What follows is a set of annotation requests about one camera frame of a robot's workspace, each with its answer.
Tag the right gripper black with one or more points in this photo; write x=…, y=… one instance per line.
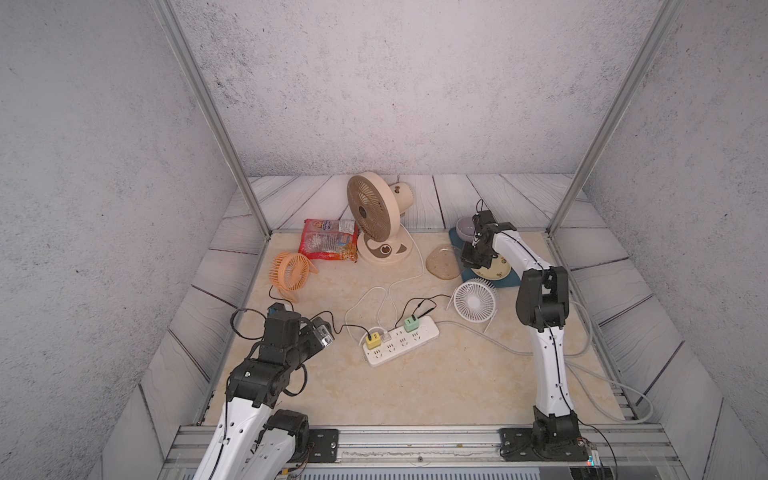
x=467, y=259

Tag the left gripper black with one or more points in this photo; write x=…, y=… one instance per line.
x=307, y=332

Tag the amber glass plate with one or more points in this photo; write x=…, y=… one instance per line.
x=444, y=262

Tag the yellow USB charger plug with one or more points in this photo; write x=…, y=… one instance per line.
x=372, y=340

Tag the white power strip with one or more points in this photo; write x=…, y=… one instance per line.
x=401, y=343

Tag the green USB charger plug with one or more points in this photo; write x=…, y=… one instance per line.
x=411, y=324

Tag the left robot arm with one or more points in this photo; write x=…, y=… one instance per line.
x=253, y=438

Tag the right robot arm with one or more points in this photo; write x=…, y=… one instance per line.
x=542, y=305

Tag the white small USB fan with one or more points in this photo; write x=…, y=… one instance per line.
x=475, y=301

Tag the orange small USB fan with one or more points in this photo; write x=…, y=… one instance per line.
x=290, y=272

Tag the beige desk fan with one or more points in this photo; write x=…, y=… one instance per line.
x=377, y=208

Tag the yellow plate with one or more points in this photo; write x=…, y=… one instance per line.
x=497, y=271

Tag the purple bowl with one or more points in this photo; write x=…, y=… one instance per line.
x=465, y=229

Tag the teal tray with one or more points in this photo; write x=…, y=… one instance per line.
x=511, y=281

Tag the red snack bag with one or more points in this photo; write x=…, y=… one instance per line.
x=332, y=240

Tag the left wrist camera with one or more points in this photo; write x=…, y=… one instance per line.
x=323, y=335

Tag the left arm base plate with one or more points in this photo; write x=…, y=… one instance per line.
x=316, y=445

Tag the front aluminium rail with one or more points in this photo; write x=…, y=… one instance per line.
x=460, y=452

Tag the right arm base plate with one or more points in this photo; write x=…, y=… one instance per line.
x=529, y=444

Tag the right aluminium frame post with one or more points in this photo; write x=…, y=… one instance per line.
x=641, y=64

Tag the aluminium frame post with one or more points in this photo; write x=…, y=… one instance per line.
x=641, y=64
x=192, y=73

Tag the left aluminium frame post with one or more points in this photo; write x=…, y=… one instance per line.
x=192, y=73

